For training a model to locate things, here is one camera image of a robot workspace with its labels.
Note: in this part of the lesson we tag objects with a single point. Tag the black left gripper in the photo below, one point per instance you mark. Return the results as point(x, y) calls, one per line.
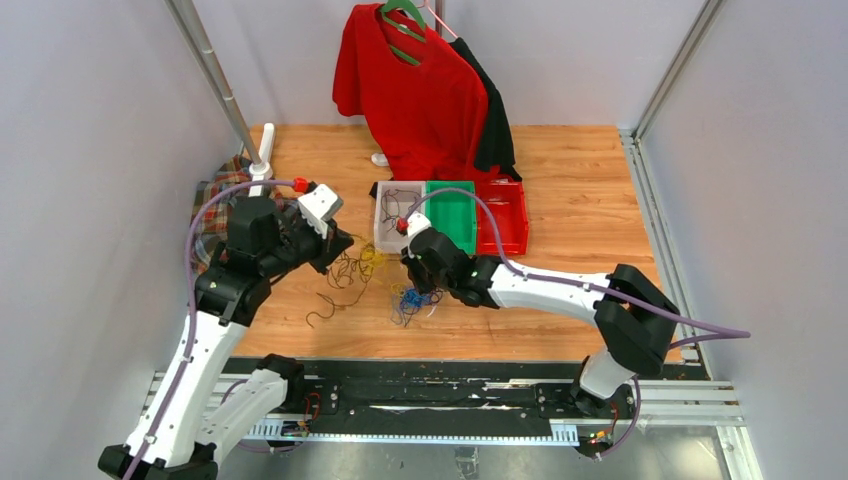
point(328, 249)

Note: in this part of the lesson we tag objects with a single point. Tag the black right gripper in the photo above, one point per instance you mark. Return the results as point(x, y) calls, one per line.
point(412, 265)

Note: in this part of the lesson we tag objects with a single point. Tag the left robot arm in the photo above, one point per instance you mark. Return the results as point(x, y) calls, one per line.
point(175, 439)

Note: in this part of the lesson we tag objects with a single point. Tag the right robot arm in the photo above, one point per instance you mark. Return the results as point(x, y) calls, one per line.
point(631, 314)

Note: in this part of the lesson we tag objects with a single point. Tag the green plastic bin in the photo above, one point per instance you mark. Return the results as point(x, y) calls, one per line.
point(454, 215)

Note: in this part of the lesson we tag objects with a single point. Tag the white plastic bin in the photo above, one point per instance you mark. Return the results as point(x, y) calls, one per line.
point(392, 201)

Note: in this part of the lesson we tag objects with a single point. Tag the red plastic bin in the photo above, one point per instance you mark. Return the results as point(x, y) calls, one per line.
point(506, 201)

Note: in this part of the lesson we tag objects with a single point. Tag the plaid cloth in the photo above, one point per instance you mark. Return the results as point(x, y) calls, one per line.
point(212, 228)

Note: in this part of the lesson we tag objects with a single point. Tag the black t-shirt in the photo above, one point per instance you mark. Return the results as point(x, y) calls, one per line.
point(495, 152)

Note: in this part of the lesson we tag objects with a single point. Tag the red t-shirt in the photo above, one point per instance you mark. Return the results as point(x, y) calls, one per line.
point(428, 120)

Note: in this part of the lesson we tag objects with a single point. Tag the green clothes hanger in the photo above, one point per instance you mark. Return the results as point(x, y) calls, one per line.
point(408, 39)

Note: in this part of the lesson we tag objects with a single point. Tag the pink clothes hanger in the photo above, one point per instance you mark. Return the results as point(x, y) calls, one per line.
point(437, 9)

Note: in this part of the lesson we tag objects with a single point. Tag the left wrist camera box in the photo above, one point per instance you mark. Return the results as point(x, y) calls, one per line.
point(318, 208)

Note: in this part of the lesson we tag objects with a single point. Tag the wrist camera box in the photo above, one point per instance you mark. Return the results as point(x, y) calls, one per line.
point(410, 227)
point(318, 208)

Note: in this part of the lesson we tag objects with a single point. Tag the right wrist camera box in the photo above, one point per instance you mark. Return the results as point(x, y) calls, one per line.
point(410, 227)

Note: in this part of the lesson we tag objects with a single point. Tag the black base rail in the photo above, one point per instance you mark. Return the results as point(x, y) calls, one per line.
point(492, 401)

